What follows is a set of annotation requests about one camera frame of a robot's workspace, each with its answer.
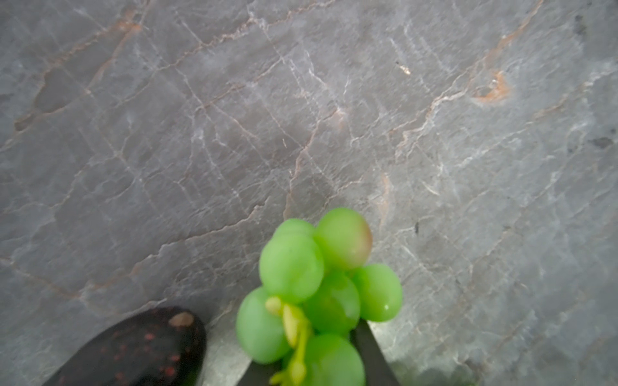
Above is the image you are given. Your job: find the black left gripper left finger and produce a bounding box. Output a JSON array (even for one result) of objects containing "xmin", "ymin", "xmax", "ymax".
[{"xmin": 237, "ymin": 360, "xmax": 282, "ymax": 386}]

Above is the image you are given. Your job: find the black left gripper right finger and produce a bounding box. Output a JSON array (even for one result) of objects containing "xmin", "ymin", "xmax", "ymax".
[{"xmin": 350, "ymin": 319, "xmax": 400, "ymax": 386}]

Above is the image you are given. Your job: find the green fake grape bunch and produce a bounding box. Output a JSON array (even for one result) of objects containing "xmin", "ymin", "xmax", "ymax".
[{"xmin": 236, "ymin": 207, "xmax": 403, "ymax": 385}]

